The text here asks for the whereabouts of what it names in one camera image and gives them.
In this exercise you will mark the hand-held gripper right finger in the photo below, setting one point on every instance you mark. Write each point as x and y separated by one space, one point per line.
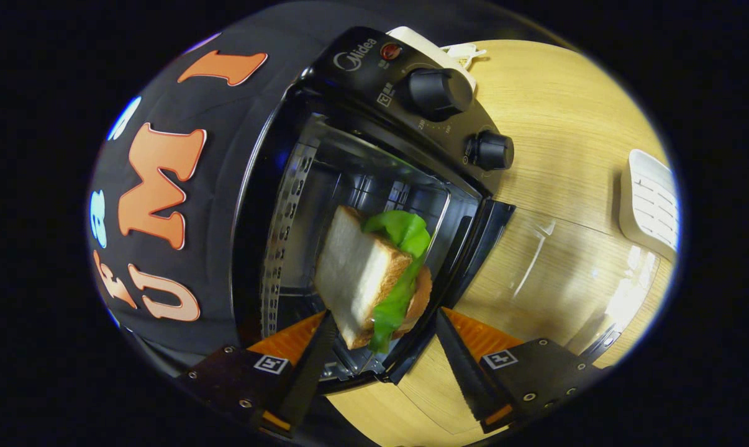
461 372

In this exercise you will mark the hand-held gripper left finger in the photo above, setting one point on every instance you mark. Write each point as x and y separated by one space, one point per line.
309 372

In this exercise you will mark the lettuce sandwich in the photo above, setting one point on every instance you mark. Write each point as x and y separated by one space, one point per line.
356 273

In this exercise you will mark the black toaster oven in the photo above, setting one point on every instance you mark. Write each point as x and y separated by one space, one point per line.
436 93

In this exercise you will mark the white pop-up toaster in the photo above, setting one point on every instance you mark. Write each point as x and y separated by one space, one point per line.
421 45

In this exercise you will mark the white rectangular plate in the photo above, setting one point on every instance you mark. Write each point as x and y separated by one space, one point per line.
651 205

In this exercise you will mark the small white and green item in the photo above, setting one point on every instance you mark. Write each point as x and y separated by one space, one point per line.
464 54

